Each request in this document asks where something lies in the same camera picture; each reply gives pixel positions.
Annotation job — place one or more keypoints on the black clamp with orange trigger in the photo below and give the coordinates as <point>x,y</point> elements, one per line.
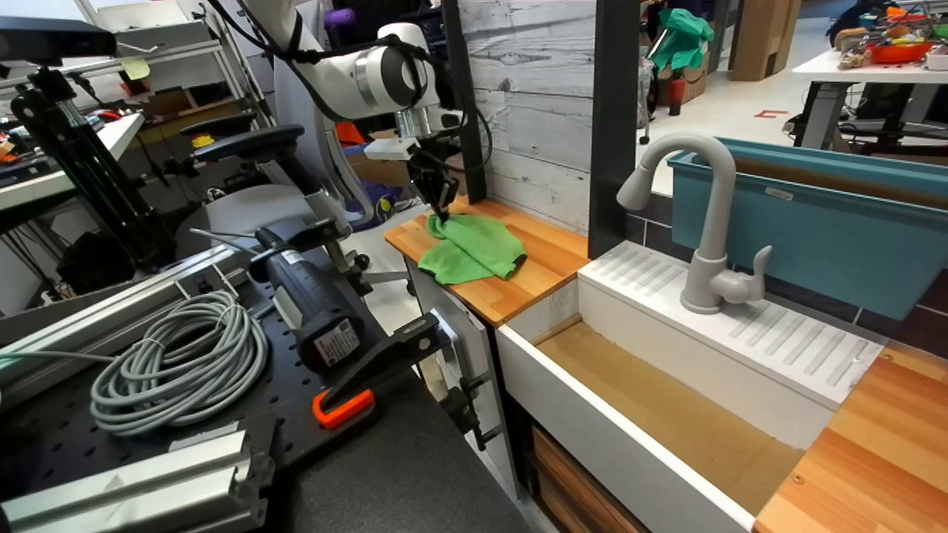
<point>385,366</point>

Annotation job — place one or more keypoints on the black slanted frame post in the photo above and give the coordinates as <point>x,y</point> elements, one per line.
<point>473,89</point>

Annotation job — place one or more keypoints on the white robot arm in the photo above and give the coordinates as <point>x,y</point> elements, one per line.
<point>366,77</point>

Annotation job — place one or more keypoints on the long aluminium rail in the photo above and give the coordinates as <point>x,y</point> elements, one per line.
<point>120,299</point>

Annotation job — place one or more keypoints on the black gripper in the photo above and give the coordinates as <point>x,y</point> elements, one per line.
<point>437,153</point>

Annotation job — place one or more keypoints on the green towel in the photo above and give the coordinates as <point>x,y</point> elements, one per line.
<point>474,246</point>

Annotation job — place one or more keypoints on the white sink basin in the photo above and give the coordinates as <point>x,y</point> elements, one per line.
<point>652,335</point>

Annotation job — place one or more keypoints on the cardboard box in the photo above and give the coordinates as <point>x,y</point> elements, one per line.
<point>379,179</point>

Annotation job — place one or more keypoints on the white table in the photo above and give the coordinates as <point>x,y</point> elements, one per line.
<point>840,77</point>

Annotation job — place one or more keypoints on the short aluminium profile block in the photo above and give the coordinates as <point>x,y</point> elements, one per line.
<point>129,489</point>

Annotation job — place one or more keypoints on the black tripod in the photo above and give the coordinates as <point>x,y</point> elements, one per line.
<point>92,179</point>

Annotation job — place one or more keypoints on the teal plastic bin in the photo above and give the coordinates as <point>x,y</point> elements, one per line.
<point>818,239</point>

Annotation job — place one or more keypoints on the grey cabinet front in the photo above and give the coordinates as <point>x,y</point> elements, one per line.
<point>474,357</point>

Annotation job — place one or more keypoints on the grey wood-pattern back panel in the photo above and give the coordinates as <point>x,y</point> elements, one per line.
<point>538,108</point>

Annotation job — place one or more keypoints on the black upright frame post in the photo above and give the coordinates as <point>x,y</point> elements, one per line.
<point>615,128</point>

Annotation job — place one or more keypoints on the black box with white label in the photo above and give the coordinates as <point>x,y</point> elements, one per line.
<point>320,307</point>

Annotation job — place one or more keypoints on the tall wooden cabinet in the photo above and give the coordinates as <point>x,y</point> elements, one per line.
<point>761,36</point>

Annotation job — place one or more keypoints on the red bowl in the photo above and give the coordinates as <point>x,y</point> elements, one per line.
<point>902,51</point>

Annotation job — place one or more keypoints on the grey kitchen faucet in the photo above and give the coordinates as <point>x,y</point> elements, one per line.
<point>712,268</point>

